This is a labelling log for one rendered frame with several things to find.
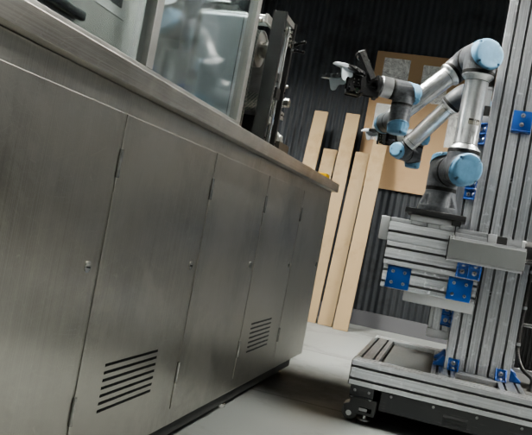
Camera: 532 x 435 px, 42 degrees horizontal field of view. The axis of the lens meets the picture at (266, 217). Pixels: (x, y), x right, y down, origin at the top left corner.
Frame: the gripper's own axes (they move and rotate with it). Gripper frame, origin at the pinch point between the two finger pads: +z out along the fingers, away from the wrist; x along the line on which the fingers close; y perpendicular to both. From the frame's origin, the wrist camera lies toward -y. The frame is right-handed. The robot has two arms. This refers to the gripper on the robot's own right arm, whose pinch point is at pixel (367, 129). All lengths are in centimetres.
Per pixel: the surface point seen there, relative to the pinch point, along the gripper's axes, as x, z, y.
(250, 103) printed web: -97, -7, -3
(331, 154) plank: 138, 124, 13
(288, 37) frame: -102, -28, -28
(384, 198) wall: 172, 92, 45
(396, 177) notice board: 176, 85, 27
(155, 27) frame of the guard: -214, -88, -7
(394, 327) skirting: 169, 69, 144
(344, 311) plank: 109, 76, 126
